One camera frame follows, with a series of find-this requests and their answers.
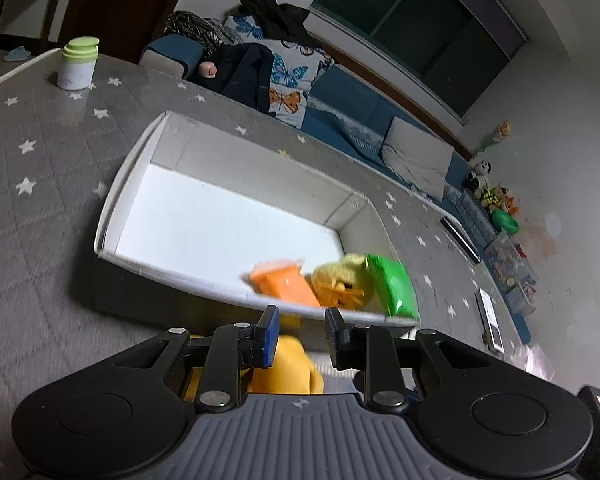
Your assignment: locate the yellow green plush toy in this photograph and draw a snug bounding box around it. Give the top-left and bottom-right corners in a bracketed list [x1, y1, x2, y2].
[479, 185, 510, 212]

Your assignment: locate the orange snack packet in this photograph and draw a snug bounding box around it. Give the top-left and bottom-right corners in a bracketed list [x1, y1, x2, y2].
[247, 258, 321, 309]

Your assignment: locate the white remote control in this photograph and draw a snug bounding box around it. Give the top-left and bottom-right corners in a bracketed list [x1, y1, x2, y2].
[475, 289, 505, 352]

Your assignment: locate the grey star print table cover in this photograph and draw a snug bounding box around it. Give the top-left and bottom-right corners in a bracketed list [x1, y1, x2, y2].
[0, 47, 531, 480]

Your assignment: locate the clear toy storage box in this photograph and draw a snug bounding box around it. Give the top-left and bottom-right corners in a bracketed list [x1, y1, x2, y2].
[482, 232, 539, 317]

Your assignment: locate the grey pillow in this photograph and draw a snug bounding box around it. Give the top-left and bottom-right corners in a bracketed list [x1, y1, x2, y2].
[381, 116, 454, 202]

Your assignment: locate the white jar with green lid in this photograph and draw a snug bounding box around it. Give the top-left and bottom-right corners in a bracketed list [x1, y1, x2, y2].
[56, 36, 101, 92]

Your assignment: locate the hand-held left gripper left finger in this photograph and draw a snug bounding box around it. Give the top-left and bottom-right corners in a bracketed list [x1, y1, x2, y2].
[107, 305, 282, 413]

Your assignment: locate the white cardboard box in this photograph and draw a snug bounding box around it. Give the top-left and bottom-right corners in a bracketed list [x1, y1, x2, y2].
[94, 111, 422, 328]

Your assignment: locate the dark jacket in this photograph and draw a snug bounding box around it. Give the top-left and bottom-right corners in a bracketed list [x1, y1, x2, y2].
[187, 42, 276, 113]

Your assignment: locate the pink plastic bag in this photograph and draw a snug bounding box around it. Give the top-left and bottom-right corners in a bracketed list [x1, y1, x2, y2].
[509, 342, 557, 382]

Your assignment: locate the striped blanket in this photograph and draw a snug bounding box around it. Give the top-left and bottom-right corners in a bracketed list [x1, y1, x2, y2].
[162, 11, 246, 56]

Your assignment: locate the orange dinosaur toy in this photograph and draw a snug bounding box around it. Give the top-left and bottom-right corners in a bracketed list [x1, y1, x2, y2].
[182, 334, 326, 403]

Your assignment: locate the yellow packet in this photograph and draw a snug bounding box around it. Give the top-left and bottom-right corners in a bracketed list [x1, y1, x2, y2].
[311, 254, 376, 311]

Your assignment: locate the green framed window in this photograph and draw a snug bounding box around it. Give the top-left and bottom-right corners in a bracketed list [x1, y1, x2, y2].
[307, 0, 528, 121]

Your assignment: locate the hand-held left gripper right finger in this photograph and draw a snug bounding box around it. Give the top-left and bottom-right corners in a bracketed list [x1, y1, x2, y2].
[324, 307, 491, 413]

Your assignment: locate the green plastic packet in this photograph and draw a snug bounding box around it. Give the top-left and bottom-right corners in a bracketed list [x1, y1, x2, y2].
[365, 254, 421, 320]

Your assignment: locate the butterfly print cushion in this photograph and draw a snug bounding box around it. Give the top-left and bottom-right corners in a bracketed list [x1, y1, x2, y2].
[222, 14, 336, 130]

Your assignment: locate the dark wooden door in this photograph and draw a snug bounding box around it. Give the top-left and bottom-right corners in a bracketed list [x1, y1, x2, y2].
[57, 0, 203, 63]

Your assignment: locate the black and white plush cow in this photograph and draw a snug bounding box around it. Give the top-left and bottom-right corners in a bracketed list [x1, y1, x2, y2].
[466, 158, 494, 192]

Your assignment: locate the black clothing pile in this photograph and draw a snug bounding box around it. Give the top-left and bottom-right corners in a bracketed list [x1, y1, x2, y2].
[239, 0, 317, 50]

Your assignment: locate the orange flower toy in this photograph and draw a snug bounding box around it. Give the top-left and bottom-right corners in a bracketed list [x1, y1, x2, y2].
[474, 121, 514, 154]

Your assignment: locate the black remote control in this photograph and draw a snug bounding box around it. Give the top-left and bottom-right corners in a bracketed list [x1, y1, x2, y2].
[441, 216, 482, 265]

